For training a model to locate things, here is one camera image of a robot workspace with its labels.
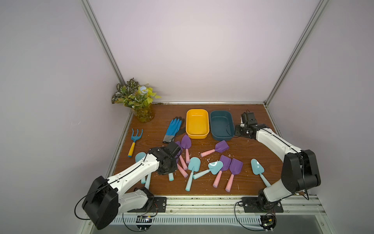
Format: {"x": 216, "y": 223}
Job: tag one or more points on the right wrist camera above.
{"x": 248, "y": 118}

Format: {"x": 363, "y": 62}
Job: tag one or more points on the teal plastic storage box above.
{"x": 221, "y": 124}

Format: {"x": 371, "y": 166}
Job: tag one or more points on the blue rake yellow handle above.
{"x": 134, "y": 138}

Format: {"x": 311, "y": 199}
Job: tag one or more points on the aluminium front rail frame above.
{"x": 222, "y": 215}

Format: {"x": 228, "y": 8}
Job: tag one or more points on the left small circuit board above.
{"x": 144, "y": 222}

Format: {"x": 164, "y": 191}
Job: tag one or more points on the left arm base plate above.
{"x": 159, "y": 204}

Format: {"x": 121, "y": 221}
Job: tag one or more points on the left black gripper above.
{"x": 174, "y": 159}

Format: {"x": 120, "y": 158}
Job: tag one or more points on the teal shovel lying sideways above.
{"x": 213, "y": 168}

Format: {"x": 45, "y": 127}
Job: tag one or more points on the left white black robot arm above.
{"x": 109, "y": 197}

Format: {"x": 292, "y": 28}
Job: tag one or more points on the purple pointed shovel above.
{"x": 181, "y": 170}
{"x": 186, "y": 144}

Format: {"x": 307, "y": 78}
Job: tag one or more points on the artificial plant in glass vase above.
{"x": 139, "y": 98}

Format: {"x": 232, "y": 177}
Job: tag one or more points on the purple square shovel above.
{"x": 235, "y": 168}
{"x": 183, "y": 163}
{"x": 226, "y": 163}
{"x": 219, "y": 147}

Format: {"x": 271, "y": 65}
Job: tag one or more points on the purple pointed shovel lower left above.
{"x": 181, "y": 170}

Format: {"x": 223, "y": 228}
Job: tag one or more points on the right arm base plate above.
{"x": 260, "y": 205}

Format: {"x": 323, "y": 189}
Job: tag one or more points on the yellow plastic storage box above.
{"x": 197, "y": 123}

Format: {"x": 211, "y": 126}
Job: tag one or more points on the purple pointed shovel top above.
{"x": 186, "y": 144}

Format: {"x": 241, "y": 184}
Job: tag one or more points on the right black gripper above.
{"x": 242, "y": 130}

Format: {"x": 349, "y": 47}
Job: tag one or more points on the small circuit board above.
{"x": 268, "y": 222}
{"x": 144, "y": 222}

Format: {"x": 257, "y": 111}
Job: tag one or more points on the blue grey gardening glove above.
{"x": 175, "y": 128}

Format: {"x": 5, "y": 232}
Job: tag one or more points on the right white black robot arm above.
{"x": 299, "y": 167}

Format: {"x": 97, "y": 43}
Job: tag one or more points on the right small circuit board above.
{"x": 268, "y": 222}

